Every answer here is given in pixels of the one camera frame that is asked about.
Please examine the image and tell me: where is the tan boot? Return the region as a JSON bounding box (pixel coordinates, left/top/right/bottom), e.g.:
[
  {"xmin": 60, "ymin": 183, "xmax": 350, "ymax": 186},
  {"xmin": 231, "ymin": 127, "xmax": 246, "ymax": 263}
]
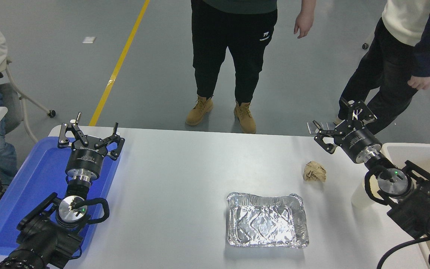
[
  {"xmin": 186, "ymin": 95, "xmax": 214, "ymax": 126},
  {"xmin": 234, "ymin": 102, "xmax": 256, "ymax": 134}
]

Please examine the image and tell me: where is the standing person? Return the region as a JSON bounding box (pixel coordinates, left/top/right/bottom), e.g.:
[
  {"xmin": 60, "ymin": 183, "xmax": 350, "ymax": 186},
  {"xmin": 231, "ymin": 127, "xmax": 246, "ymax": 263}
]
[{"xmin": 186, "ymin": 0, "xmax": 316, "ymax": 134}]

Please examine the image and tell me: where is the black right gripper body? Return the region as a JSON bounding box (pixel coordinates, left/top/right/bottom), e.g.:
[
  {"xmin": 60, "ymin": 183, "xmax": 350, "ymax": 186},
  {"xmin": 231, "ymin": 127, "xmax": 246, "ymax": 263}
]
[{"xmin": 334, "ymin": 121, "xmax": 383, "ymax": 164}]

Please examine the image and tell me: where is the plain white paper cup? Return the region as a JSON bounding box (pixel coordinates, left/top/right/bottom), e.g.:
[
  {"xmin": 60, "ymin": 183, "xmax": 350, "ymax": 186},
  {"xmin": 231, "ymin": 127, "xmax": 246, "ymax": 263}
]
[{"xmin": 350, "ymin": 175, "xmax": 379, "ymax": 209}]

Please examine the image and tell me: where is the person's left hand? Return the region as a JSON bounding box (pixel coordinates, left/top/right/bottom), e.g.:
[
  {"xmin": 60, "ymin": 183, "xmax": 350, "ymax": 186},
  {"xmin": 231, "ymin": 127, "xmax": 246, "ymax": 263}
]
[
  {"xmin": 294, "ymin": 10, "xmax": 315, "ymax": 39},
  {"xmin": 408, "ymin": 75, "xmax": 430, "ymax": 90}
]

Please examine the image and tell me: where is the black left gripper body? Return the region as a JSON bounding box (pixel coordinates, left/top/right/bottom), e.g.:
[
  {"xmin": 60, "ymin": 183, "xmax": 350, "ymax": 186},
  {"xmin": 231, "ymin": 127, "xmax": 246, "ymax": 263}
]
[{"xmin": 66, "ymin": 139, "xmax": 109, "ymax": 176}]

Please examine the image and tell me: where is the blue plastic tray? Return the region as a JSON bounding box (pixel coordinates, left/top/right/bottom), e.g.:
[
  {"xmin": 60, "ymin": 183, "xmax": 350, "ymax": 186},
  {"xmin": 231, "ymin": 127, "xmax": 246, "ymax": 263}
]
[{"xmin": 0, "ymin": 136, "xmax": 121, "ymax": 256}]

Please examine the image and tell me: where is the crumpled tan paper ball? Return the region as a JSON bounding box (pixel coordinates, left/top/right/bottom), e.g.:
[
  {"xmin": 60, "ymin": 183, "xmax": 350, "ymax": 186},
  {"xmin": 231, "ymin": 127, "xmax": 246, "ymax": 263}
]
[{"xmin": 303, "ymin": 161, "xmax": 327, "ymax": 183}]

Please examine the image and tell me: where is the silver foil tray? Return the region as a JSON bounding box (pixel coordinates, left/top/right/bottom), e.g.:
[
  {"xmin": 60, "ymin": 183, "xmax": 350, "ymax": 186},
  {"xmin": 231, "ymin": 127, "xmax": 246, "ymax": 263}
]
[{"xmin": 226, "ymin": 192, "xmax": 310, "ymax": 249}]

